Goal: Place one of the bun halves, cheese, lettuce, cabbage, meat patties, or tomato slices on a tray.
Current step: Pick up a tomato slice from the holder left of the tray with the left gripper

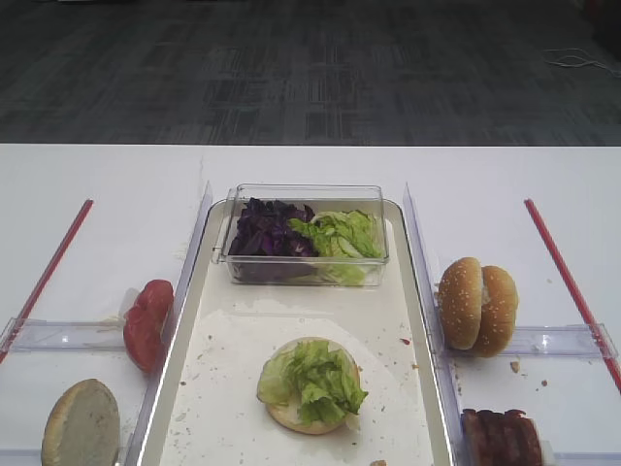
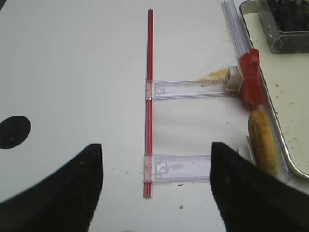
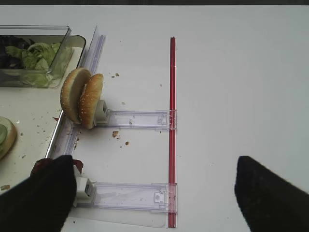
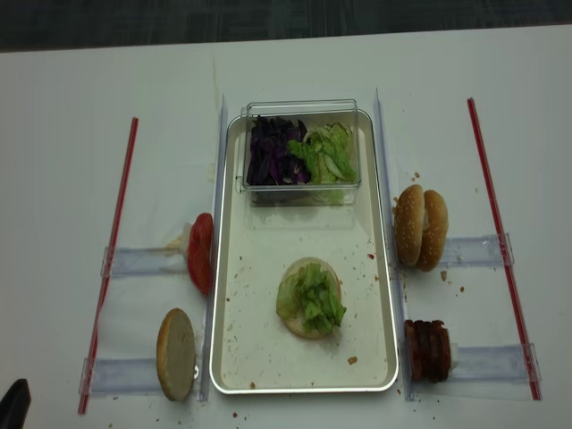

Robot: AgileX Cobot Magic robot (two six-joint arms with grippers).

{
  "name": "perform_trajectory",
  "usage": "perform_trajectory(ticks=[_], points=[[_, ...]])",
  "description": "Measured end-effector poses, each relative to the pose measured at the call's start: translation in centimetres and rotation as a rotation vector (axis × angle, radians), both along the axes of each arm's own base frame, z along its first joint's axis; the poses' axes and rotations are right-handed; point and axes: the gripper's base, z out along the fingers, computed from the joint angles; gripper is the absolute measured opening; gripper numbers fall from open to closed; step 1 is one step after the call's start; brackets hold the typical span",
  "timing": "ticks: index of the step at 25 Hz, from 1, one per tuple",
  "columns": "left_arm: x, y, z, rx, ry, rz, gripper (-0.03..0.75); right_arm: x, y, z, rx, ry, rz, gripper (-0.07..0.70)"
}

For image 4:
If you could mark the green lettuce in container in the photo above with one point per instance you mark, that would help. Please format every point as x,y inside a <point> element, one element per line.
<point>325,153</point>

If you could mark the upright tomato slices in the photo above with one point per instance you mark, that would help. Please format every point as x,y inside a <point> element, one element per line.
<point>199,252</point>

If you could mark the stack of meat patties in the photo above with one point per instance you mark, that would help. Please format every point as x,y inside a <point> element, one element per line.
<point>428,350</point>

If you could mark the white pusher behind patties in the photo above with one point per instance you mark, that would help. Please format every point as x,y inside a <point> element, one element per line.
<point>453,357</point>

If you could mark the purple cabbage leaves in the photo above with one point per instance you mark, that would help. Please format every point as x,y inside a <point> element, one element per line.
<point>271,160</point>

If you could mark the clear plastic salad container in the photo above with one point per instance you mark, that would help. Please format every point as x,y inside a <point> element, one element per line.
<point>313,113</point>

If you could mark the bottom bun on tray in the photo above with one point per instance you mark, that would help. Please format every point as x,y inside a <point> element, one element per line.
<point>308,331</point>

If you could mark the white pusher behind tomatoes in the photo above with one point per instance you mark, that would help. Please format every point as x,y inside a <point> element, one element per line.
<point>180,245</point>

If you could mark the sesame bun left half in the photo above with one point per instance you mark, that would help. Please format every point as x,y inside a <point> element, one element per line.
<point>409,218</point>

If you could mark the sesame bun half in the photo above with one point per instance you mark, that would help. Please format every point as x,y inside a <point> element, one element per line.
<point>409,218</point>
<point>435,231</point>

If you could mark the white metal tray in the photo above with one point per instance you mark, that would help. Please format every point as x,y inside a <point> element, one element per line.
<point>252,350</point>

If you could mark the sesame bun right half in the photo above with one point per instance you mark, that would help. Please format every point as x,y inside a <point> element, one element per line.
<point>435,231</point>

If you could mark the left red strip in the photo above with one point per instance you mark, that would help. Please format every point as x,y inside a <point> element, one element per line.
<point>92,353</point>

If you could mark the red strip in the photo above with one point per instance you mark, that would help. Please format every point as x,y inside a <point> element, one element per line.
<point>92,353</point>
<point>533,373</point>

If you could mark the upper left clear holder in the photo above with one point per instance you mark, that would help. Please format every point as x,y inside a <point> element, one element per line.
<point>126,262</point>

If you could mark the clear holder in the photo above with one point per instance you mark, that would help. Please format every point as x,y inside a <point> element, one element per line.
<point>491,364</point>
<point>107,376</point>
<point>489,251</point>
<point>126,262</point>

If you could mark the upright bun half left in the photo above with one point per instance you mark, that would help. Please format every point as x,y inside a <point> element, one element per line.
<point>176,355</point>

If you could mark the upper right clear holder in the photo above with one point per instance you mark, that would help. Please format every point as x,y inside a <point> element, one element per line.
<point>489,251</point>

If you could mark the lower left clear holder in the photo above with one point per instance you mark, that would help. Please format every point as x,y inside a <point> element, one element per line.
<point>107,376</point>

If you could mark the lower right clear holder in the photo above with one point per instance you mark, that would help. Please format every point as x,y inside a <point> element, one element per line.
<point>491,364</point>

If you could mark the right red strip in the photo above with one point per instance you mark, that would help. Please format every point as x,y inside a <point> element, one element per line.
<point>533,373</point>

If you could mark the black object bottom left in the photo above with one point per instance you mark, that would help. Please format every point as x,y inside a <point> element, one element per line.
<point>14,405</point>

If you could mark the left clear vertical rail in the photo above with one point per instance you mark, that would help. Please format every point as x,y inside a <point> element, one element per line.
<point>219,172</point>

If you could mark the clear vertical rail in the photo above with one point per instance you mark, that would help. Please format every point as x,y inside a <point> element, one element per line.
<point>389,187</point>
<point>219,172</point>

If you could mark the right clear vertical rail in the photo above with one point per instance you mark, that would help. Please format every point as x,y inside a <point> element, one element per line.
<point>389,187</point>

